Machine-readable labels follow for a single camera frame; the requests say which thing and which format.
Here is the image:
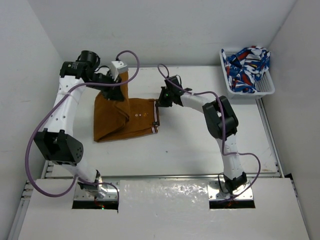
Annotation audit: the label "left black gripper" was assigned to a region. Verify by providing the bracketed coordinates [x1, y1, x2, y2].
[87, 70, 125, 101]

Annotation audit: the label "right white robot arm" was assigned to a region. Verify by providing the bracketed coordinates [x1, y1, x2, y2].
[157, 76, 247, 194]

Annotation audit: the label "white front cover board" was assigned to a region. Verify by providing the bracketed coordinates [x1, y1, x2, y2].
[19, 178, 309, 240]

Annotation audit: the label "brown trousers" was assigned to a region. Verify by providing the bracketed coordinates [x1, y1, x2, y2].
[93, 84, 160, 143]

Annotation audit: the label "white plastic basket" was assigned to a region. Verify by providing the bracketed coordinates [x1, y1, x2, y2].
[219, 50, 275, 100]

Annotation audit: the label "blue white patterned cloth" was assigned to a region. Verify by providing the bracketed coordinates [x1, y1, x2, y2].
[220, 45, 271, 94]

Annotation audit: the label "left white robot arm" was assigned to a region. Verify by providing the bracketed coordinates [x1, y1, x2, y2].
[25, 50, 128, 199]

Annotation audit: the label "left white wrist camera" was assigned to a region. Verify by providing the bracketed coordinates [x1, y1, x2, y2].
[109, 60, 128, 80]

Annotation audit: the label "aluminium table frame rail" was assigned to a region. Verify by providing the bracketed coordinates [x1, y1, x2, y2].
[39, 66, 77, 180]

